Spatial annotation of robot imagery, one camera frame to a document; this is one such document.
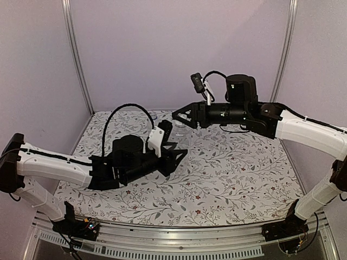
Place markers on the right wrist camera on white mount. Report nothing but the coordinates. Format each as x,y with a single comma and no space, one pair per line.
202,87

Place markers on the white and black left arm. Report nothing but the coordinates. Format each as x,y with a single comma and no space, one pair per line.
130,159

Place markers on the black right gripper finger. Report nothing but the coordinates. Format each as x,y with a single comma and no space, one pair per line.
188,110
192,124

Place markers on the wrist camera on white mount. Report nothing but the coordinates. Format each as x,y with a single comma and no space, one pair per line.
202,87
158,135

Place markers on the clear Pepsi plastic bottle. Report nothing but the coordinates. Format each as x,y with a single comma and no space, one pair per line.
155,118

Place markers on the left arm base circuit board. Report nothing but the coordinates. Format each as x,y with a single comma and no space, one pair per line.
87,228

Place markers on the left wrist camera on white mount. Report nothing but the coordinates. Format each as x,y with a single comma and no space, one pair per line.
158,135

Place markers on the aluminium corner post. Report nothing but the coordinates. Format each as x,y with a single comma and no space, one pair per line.
292,13
68,18

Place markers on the aluminium corner post right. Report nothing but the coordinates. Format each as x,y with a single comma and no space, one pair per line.
292,13

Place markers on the floral patterned table mat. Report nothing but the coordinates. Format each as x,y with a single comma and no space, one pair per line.
227,178

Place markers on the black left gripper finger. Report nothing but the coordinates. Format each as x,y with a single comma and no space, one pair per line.
168,146
178,161

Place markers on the aluminium corner post left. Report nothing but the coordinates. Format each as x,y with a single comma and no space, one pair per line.
68,18

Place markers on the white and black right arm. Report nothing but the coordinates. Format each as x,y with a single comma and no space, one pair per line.
275,121

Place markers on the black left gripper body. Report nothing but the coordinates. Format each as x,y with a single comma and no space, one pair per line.
167,163

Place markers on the aluminium front frame rail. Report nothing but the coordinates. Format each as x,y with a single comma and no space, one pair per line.
117,240

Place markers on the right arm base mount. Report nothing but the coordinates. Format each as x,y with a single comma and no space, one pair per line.
290,226

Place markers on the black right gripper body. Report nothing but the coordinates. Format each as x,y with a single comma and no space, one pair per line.
206,119

